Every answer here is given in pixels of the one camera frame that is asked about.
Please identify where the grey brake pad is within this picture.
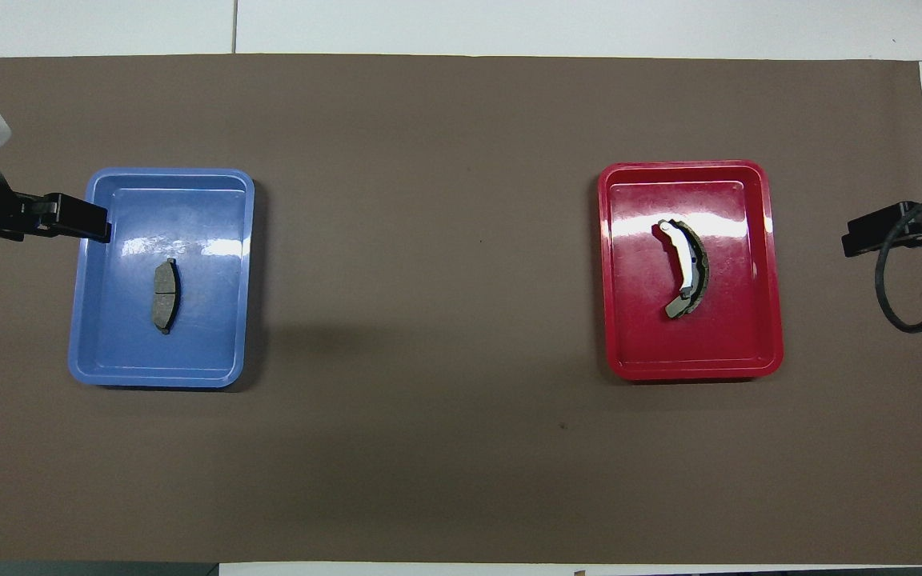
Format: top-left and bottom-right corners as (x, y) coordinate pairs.
(153, 258), (182, 335)

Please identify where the red plastic tray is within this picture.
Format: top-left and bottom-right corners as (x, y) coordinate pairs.
(597, 160), (784, 382)

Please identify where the brown table mat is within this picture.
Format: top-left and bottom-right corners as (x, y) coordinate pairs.
(0, 54), (922, 565)

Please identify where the blue plastic tray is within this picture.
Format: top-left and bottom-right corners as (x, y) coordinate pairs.
(67, 166), (256, 390)

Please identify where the curved brake shoe white lever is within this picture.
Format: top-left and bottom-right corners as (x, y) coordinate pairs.
(658, 218), (710, 321)

